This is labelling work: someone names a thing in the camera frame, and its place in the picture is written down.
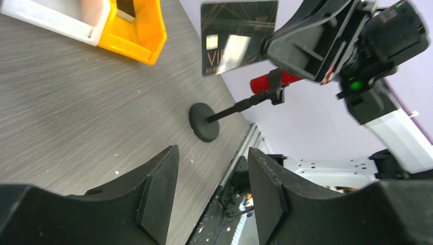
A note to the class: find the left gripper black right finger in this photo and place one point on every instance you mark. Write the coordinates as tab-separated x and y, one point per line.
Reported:
290	209

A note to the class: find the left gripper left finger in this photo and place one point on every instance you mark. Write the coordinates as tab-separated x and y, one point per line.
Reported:
134	208

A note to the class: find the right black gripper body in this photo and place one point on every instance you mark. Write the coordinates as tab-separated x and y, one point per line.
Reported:
376	40

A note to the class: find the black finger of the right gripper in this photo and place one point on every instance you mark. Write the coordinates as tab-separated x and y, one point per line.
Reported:
311	43

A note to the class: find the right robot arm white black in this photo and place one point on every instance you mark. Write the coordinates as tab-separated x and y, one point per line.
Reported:
378	110

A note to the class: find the black card in orange bin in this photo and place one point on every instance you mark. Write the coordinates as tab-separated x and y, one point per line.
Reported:
126	10

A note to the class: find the red microphone on black stand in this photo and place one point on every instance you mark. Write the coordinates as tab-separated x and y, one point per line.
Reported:
204	121

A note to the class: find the orange plastic bin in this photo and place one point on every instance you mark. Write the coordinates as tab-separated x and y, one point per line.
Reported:
142	39

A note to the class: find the white plastic bin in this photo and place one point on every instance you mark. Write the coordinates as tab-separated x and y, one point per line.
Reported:
62	17

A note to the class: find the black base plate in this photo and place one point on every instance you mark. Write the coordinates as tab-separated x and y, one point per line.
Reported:
226	213

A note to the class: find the aluminium front rail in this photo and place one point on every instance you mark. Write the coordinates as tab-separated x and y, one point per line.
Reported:
252	139

